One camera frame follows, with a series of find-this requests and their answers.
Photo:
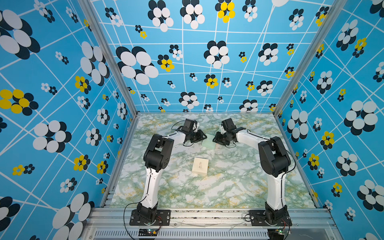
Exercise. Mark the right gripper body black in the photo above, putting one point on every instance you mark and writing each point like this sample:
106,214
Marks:
221,139

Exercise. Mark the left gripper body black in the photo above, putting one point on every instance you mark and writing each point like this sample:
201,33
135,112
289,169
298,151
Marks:
195,137

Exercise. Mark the cream drawer jewelry box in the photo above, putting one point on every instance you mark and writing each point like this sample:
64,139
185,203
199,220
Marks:
200,166

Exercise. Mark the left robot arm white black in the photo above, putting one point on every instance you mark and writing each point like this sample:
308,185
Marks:
157,157

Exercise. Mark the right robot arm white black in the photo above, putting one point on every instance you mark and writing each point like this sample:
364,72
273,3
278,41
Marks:
274,162

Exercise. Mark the mint jewelry box middle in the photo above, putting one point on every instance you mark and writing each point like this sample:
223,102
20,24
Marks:
209,144

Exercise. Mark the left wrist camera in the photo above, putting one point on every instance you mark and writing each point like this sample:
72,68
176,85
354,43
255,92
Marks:
190,126

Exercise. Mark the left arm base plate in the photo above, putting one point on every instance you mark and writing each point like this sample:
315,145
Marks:
157,218

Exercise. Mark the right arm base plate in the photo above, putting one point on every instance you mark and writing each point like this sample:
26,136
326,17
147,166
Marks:
268,218

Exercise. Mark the aluminium front rail frame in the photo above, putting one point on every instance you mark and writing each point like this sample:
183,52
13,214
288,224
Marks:
212,224

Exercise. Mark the left aluminium corner post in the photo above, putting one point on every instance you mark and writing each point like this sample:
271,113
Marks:
102,41

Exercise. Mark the aluminium corner post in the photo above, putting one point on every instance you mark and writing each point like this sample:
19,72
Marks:
333,14
102,41

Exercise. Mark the right aluminium corner post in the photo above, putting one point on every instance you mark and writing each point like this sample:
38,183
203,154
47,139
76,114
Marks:
333,14

